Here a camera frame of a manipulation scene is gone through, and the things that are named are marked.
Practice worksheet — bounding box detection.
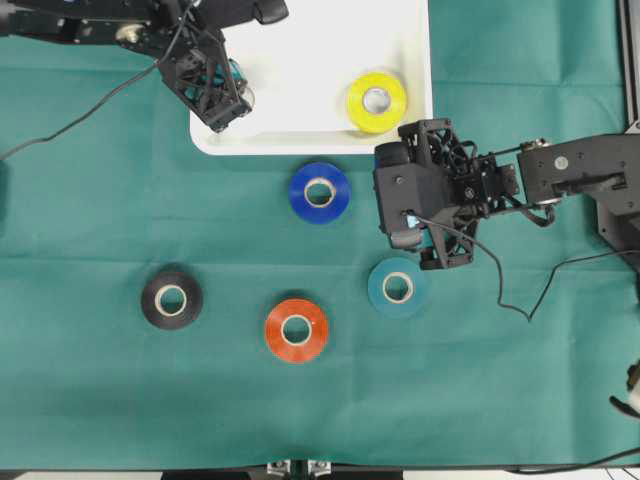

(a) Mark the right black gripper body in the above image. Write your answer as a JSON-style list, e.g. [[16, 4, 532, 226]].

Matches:
[[398, 119, 520, 270]]

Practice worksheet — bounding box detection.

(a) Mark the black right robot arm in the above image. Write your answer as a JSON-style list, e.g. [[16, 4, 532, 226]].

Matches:
[[398, 119, 639, 271]]

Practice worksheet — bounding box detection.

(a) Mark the orange tape roll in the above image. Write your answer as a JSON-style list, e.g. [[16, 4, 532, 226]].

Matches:
[[264, 298, 330, 364]]

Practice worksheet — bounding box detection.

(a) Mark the teal tape roll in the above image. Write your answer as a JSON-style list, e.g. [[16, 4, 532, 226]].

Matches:
[[367, 257, 427, 318]]

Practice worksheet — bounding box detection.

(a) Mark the blue tape roll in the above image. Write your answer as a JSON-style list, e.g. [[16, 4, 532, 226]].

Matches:
[[288, 162, 351, 225]]

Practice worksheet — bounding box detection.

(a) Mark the aluminium frame rail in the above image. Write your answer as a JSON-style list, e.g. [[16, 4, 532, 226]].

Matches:
[[617, 0, 639, 134]]

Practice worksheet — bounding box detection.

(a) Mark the white tape roll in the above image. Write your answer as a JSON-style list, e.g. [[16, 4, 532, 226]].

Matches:
[[229, 59, 255, 111]]

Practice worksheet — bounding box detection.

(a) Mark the black right camera cable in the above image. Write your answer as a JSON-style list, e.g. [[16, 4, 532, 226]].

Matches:
[[407, 212, 640, 324]]

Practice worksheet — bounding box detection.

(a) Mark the black left camera cable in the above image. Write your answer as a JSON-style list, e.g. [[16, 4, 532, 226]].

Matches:
[[0, 0, 201, 161]]

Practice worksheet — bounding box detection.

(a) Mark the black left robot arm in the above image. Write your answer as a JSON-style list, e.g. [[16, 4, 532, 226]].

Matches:
[[1, 1, 252, 132]]

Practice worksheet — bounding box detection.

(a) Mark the black cable at table edge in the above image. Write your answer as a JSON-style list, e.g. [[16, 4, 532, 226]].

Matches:
[[504, 447, 640, 475]]

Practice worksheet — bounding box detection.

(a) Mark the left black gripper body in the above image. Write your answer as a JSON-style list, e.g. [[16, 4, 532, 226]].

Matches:
[[149, 1, 253, 132]]

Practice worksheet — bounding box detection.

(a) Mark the white black object at edge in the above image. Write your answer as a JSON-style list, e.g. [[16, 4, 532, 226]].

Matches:
[[609, 362, 639, 419]]

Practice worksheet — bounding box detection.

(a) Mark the yellow tape roll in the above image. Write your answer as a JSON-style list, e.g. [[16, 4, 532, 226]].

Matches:
[[346, 72, 408, 134]]

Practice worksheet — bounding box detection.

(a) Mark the black camera cable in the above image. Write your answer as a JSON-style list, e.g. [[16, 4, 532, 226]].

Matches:
[[0, 0, 201, 161], [407, 212, 640, 324]]

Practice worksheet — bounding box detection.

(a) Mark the black tape roll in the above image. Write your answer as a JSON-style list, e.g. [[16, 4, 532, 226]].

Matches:
[[140, 270, 204, 330]]

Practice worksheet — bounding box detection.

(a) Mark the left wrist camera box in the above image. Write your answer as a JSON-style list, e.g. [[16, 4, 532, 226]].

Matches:
[[250, 0, 289, 25]]

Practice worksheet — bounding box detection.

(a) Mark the metal clamp bracket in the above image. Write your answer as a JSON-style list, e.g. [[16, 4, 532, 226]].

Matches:
[[266, 459, 332, 479]]

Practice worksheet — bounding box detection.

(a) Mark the green table cloth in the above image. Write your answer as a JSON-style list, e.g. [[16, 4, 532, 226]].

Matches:
[[0, 0, 640, 472]]

